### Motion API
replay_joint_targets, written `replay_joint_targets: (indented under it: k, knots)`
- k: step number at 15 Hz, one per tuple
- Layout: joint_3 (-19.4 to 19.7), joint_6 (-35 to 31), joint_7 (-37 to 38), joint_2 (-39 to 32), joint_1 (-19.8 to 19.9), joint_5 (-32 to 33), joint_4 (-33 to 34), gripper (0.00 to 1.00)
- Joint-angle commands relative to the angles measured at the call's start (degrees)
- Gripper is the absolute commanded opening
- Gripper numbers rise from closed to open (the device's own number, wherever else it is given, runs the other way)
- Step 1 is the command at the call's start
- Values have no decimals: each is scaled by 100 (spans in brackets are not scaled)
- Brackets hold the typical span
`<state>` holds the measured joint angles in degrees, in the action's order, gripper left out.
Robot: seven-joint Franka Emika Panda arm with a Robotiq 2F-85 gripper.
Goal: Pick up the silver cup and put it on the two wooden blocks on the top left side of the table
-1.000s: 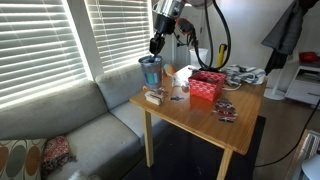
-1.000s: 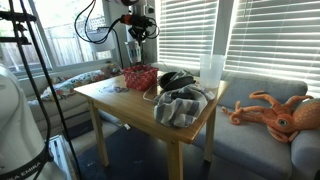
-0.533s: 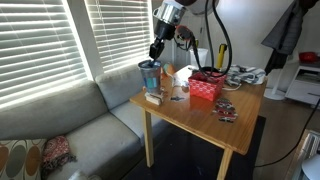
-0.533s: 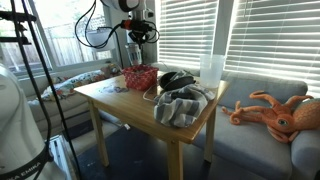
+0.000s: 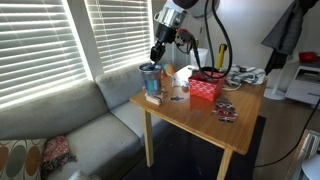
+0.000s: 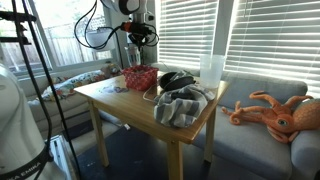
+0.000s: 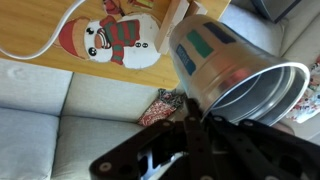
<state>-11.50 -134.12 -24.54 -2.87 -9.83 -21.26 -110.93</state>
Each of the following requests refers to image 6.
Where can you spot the grey sofa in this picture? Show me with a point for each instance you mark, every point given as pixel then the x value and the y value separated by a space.
pixel 253 143

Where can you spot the black pan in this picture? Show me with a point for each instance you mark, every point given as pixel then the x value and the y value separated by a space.
pixel 176 81

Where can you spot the floral blanket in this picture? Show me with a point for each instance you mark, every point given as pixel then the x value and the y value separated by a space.
pixel 73 85

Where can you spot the blue white striped cloth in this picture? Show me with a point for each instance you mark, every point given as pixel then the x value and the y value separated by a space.
pixel 181 106

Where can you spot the light sofa seat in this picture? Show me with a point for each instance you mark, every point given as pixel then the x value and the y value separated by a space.
pixel 70 106

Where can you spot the wooden table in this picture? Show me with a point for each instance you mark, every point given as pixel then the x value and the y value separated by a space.
pixel 133 106

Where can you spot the orange octopus plush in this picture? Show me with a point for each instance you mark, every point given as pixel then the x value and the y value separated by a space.
pixel 283 120

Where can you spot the red patterned basket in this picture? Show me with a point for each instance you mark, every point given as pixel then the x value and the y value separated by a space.
pixel 140 78

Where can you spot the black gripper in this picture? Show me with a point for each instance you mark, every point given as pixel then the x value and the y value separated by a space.
pixel 140 25

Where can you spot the white window blind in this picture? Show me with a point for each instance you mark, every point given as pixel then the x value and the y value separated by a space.
pixel 276 36
pixel 188 30

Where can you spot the dark blue rug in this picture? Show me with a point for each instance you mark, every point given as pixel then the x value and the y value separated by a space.
pixel 133 156

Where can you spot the black camera stand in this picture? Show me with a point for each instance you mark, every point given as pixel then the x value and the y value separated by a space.
pixel 18 25

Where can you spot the translucent plastic container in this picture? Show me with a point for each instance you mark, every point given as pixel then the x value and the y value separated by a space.
pixel 212 71

